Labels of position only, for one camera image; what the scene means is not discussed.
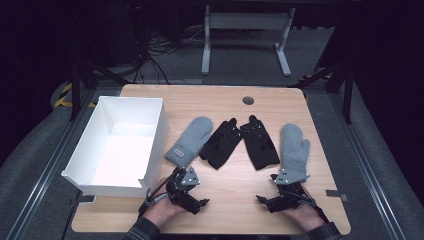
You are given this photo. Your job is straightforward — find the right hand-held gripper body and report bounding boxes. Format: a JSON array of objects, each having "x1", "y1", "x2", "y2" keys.
[{"x1": 255, "y1": 169, "x2": 316, "y2": 214}]

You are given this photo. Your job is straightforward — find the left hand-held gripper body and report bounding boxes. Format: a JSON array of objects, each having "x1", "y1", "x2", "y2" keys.
[{"x1": 165, "y1": 165, "x2": 210, "y2": 215}]

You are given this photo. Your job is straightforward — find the black glove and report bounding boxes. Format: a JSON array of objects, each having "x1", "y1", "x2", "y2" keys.
[
  {"x1": 198, "y1": 117, "x2": 244, "y2": 170},
  {"x1": 239, "y1": 114, "x2": 281, "y2": 171}
]

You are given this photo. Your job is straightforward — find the person's right hand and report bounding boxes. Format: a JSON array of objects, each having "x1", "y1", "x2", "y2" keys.
[{"x1": 283, "y1": 186, "x2": 327, "y2": 233}]

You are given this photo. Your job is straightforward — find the person's left hand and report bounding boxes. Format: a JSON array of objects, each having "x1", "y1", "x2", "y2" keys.
[{"x1": 142, "y1": 179, "x2": 188, "y2": 228}]

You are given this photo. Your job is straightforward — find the plain grey mitten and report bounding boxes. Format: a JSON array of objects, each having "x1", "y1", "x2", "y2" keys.
[{"x1": 279, "y1": 123, "x2": 311, "y2": 183}]

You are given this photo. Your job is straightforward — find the grey mitten with label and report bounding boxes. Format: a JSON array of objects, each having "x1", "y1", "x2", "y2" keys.
[{"x1": 163, "y1": 116, "x2": 214, "y2": 169}]

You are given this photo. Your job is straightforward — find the white open box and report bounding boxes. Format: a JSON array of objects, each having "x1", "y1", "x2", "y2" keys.
[{"x1": 60, "y1": 95, "x2": 169, "y2": 199}]

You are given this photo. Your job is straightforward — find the black tripod stand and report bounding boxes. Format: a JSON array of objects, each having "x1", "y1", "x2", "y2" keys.
[
  {"x1": 288, "y1": 59, "x2": 354, "y2": 125},
  {"x1": 68, "y1": 56, "x2": 131, "y2": 122}
]

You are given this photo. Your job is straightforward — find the yellow black floor tape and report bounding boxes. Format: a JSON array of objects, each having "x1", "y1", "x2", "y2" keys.
[{"x1": 54, "y1": 82, "x2": 98, "y2": 108}]

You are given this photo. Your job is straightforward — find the right hand-held gripper cable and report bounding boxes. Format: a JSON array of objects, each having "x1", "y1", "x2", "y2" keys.
[{"x1": 299, "y1": 189, "x2": 330, "y2": 223}]

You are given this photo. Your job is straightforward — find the hand-held gripper cable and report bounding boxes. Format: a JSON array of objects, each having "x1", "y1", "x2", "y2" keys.
[
  {"x1": 137, "y1": 188, "x2": 170, "y2": 218},
  {"x1": 299, "y1": 189, "x2": 330, "y2": 223}
]

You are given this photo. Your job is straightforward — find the left hand-held gripper cable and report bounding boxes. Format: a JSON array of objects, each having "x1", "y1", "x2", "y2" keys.
[{"x1": 137, "y1": 188, "x2": 170, "y2": 218}]

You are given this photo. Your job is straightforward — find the metal floor rail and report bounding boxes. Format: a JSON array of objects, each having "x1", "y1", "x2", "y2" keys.
[
  {"x1": 5, "y1": 89, "x2": 98, "y2": 240},
  {"x1": 328, "y1": 93, "x2": 407, "y2": 240}
]

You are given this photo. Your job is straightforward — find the black floor cables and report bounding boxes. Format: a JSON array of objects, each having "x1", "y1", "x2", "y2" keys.
[{"x1": 132, "y1": 28, "x2": 205, "y2": 85}]

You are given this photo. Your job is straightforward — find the grey metal desk frame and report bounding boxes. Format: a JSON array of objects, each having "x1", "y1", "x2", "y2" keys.
[{"x1": 200, "y1": 4, "x2": 297, "y2": 77}]

